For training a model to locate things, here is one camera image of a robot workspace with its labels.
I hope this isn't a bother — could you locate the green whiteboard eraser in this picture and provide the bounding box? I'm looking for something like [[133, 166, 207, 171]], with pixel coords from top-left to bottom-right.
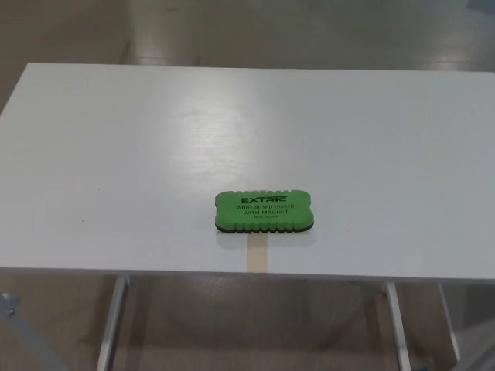
[[213, 188, 309, 236]]

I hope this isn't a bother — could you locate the beige masking tape strip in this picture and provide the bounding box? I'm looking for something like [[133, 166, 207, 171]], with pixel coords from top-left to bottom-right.
[[245, 233, 269, 273]]

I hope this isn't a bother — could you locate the white table leg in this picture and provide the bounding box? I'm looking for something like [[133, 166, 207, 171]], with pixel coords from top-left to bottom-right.
[[384, 281, 412, 371], [436, 282, 463, 365], [96, 275, 131, 371]]

